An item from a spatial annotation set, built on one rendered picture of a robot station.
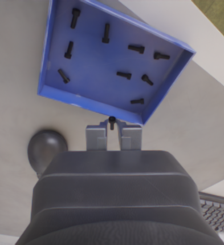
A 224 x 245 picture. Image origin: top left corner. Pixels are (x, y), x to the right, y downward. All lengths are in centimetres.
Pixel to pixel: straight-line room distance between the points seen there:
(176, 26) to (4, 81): 19
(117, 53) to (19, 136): 19
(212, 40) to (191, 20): 3
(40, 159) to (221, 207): 42
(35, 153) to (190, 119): 22
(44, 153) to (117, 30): 17
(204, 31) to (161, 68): 5
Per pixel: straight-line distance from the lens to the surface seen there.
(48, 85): 21
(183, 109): 24
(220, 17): 128
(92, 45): 18
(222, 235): 78
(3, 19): 20
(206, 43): 21
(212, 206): 50
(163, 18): 19
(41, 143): 25
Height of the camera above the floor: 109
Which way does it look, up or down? 48 degrees down
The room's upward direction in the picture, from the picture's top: 179 degrees clockwise
